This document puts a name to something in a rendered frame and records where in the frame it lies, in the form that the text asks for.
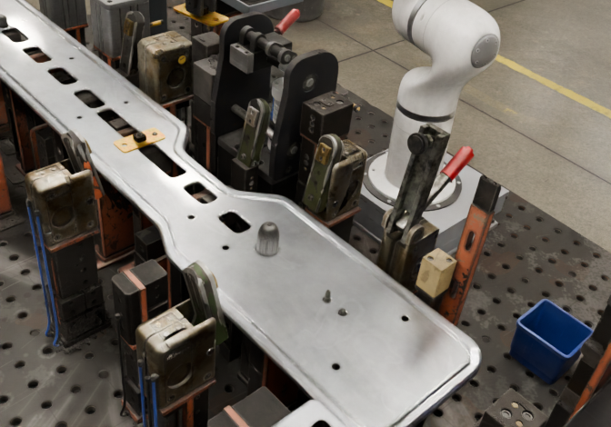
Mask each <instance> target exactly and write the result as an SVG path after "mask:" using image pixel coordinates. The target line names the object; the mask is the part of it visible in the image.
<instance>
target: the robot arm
mask: <svg viewBox="0 0 611 427"><path fill-rule="evenodd" d="M204 5H205V6H207V7H208V11H210V12H215V10H216V0H185V10H186V11H187V12H189V13H191V14H193V15H197V16H203V14H204ZM392 19H393V23H394V25H395V28H396V30H397V32H398V33H399V34H400V35H401V36H403V37H404V38H405V40H407V41H408V42H409V43H411V44H412V45H414V46H416V47H417V48H419V49H420V50H421V51H423V52H424V53H426V54H427V55H429V56H430V57H431V59H432V66H421V67H417V68H414V69H412V70H410V71H409V72H407V73H406V74H405V76H404V77H403V79H402V81H401V84H400V86H399V90H398V95H397V100H396V110H395V116H394V122H393V127H392V133H391V138H390V144H389V149H388V154H383V155H381V156H379V157H378V158H376V159H375V160H374V161H373V162H372V163H371V165H370V167H369V172H368V177H369V180H370V183H371V184H372V185H373V186H374V188H375V189H376V190H377V191H378V192H379V193H380V194H382V195H383V196H385V197H387V198H389V199H391V200H393V201H395V200H396V198H397V195H398V192H399V189H400V186H401V183H402V181H403V178H404V175H405V172H406V168H407V165H408V162H409V158H410V155H411V152H410V151H409V149H408V146H407V139H408V137H409V135H410V134H413V133H418V131H419V128H420V125H422V124H427V123H432V124H434V125H436V126H438V127H439V128H441V129H443V130H445V131H446V132H448V133H450V134H451V130H452V125H453V122H454V118H455V113H456V107H457V102H458V98H459V95H460V93H461V91H462V89H463V88H464V86H465V85H466V84H467V83H468V82H469V81H470V80H471V79H472V78H473V77H475V76H476V75H478V74H480V73H481V72H483V71H484V70H486V69H487V67H488V66H490V65H491V64H492V63H493V62H494V61H495V59H496V57H497V54H498V51H499V47H500V31H499V27H498V25H497V22H496V20H495V19H494V18H493V17H492V16H491V15H490V14H489V13H488V12H486V11H485V10H484V9H482V8H481V7H479V6H477V5H475V4H473V3H472V2H470V1H468V0H394V2H393V6H392ZM455 187H456V179H454V180H453V181H452V182H449V184H448V185H447V186H446V187H445V188H444V189H443V191H442V192H441V193H440V194H439V195H438V196H437V197H436V199H435V200H434V201H433V202H432V203H431V204H438V203H441V202H443V201H444V200H446V199H447V198H448V197H449V196H451V194H452V193H453V192H454V190H455ZM431 204H430V205H431Z"/></svg>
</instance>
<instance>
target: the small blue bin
mask: <svg viewBox="0 0 611 427"><path fill-rule="evenodd" d="M516 326H517V327H516V331H515V334H514V337H513V340H512V342H511V345H510V347H511V349H510V352H509V354H510V355H511V356H512V357H513V358H515V359H516V360H517V361H519V362H520V363H522V364H523V365H524V366H525V367H526V368H527V369H529V370H530V371H531V372H533V373H534V374H536V375H537V376H538V377H540V378H541V379H542V380H544V381H545V382H546V383H548V384H554V383H555V382H556V381H557V380H558V379H559V378H560V377H561V376H562V375H563V374H564V373H565V372H566V371H567V370H568V369H569V368H570V367H571V366H573V365H574V363H575V361H576V360H578V358H579V356H580V354H581V352H580V349H581V347H582V345H583V343H584V342H585V341H586V340H587V339H588V338H589V337H590V336H591V335H592V333H593V330H592V329H591V328H590V327H588V326H587V325H585V324H584V323H582V322H580V321H579V320H577V318H575V317H574V316H572V315H571V314H569V313H567V312H566V311H564V310H563V309H562V308H560V307H559V306H557V305H556V304H554V303H552V302H551V301H549V300H547V299H543V300H541V301H540V302H538V303H537V304H536V305H535V306H534V307H532V308H531V309H530V310H529V311H527V312H526V313H525V314H523V315H522V316H521V317H519V318H518V319H517V322H516Z"/></svg>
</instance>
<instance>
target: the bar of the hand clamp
mask: <svg viewBox="0 0 611 427"><path fill-rule="evenodd" d="M450 135H451V134H450V133H448V132H446V131H445V130H443V129H441V128H439V127H438V126H436V125H434V124H432V123H427V124H422V125H420V128H419V131H418V133H413V134H410V135H409V137H408V139H407V146H408V149H409V151H410V152H411V155H410V158H409V162H408V165H407V168H406V172H405V175H404V178H403V181H402V183H401V186H400V189H399V192H398V195H397V198H396V202H395V205H394V209H393V212H392V214H391V217H390V220H389V223H388V226H387V228H386V231H387V232H388V233H393V232H395V231H398V229H397V227H396V221H397V219H400V218H401V217H402V216H403V215H404V213H405V210H407V211H408V212H409V213H410V215H409V217H408V220H407V223H406V228H405V230H404V233H403V236H402V239H401V243H402V244H406V236H407V233H408V232H409V230H410V229H411V228H412V227H413V226H415V225H416V224H418V223H420V220H421V217H422V215H423V212H424V210H425V207H426V202H427V200H428V197H429V195H430V192H431V189H432V187H433V184H434V181H435V179H436V174H437V172H438V169H439V166H440V164H441V161H442V159H443V156H444V153H445V150H446V146H447V144H448V141H449V138H450Z"/></svg>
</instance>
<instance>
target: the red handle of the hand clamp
mask: <svg viewBox="0 0 611 427"><path fill-rule="evenodd" d="M473 152H474V150H473V149H472V148H471V147H469V146H467V147H465V146H462V147H461V148H460V150H459V151H458V152H457V153H456V154H455V155H454V157H453V158H452V159H451V160H450V161H449V162H448V163H447V164H446V166H445V167H444V168H443V169H442V170H441V171H440V175H439V176H438V177H437V178H436V179H435V181H434V184H433V187H432V189H431V192H430V195H429V197H428V200H427V202H426V207H425V209H426V208H427V207H428V206H429V205H430V204H431V203H432V202H433V201H434V200H435V199H436V197H437V196H438V195H439V194H440V193H441V192H442V191H443V189H444V188H445V187H446V186H447V185H448V184H449V182H452V181H453V180H454V179H455V178H456V177H457V175H458V174H459V173H460V172H461V171H462V170H463V169H464V168H465V166H466V165H467V164H468V163H469V162H470V161H471V159H472V158H473V157H474V154H473ZM409 215H410V213H409V212H406V213H405V214H404V215H403V216H402V217H401V218H400V219H397V221H396V227H397V229H398V230H399V231H401V232H402V233H403V232H404V230H405V228H406V223H407V220H408V217H409Z"/></svg>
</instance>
